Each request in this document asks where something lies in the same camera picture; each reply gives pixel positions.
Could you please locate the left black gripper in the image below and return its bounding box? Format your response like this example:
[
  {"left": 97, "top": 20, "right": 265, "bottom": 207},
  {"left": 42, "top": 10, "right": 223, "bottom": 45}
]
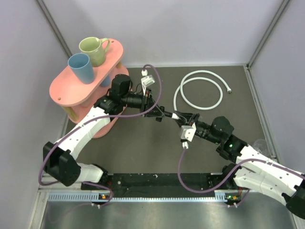
[{"left": 121, "top": 88, "right": 165, "bottom": 118}]

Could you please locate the white hose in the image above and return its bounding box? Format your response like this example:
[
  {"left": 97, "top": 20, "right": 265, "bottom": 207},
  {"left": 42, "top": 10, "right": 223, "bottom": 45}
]
[{"left": 171, "top": 69, "right": 233, "bottom": 120}]

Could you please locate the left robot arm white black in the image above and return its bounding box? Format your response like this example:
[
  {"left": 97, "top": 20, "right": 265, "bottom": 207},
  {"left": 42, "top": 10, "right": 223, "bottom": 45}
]
[{"left": 39, "top": 74, "right": 157, "bottom": 189}]

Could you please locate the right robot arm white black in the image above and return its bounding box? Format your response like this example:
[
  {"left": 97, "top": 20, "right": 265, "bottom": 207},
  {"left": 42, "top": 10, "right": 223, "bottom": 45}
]
[{"left": 170, "top": 112, "right": 305, "bottom": 219}]

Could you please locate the small blue cup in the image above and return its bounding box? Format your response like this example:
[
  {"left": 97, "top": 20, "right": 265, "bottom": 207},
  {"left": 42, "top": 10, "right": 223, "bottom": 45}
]
[{"left": 100, "top": 75, "right": 111, "bottom": 87}]

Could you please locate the pink three-tier shelf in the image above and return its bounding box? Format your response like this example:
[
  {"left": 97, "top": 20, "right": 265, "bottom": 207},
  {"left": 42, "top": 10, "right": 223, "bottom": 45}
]
[{"left": 49, "top": 38, "right": 129, "bottom": 124}]

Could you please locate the clear plastic cup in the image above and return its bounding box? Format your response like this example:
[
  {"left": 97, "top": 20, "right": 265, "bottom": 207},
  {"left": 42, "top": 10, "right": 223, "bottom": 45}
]
[{"left": 252, "top": 139, "right": 271, "bottom": 157}]

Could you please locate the green ceramic mug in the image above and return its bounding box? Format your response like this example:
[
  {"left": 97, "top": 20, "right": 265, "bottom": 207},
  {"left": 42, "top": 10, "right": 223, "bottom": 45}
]
[{"left": 79, "top": 37, "right": 111, "bottom": 67}]

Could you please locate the blue plastic cup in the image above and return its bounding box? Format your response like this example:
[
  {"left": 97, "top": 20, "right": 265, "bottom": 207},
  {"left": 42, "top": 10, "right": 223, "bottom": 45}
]
[{"left": 68, "top": 53, "right": 95, "bottom": 84}]

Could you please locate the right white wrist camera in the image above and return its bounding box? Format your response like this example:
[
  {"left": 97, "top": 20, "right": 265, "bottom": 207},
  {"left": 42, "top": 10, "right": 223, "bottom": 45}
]
[{"left": 179, "top": 123, "right": 196, "bottom": 149}]

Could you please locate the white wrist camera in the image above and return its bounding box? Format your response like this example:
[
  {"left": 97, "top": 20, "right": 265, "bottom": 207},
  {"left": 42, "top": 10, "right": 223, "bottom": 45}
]
[
  {"left": 141, "top": 70, "right": 155, "bottom": 94},
  {"left": 179, "top": 123, "right": 196, "bottom": 149}
]

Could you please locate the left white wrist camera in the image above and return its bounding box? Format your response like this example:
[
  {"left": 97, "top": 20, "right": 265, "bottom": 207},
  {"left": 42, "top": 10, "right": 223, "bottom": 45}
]
[{"left": 141, "top": 70, "right": 155, "bottom": 94}]

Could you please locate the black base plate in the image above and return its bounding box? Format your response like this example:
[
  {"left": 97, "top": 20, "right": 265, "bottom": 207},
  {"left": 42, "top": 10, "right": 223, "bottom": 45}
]
[{"left": 97, "top": 173, "right": 225, "bottom": 190}]

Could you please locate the slotted cable duct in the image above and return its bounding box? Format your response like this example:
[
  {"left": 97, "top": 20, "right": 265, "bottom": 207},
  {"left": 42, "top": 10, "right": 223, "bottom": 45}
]
[{"left": 48, "top": 189, "right": 241, "bottom": 202}]

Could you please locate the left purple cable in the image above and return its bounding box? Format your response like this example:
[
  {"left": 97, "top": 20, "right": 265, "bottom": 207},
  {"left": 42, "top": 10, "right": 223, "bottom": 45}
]
[{"left": 38, "top": 63, "right": 164, "bottom": 206}]

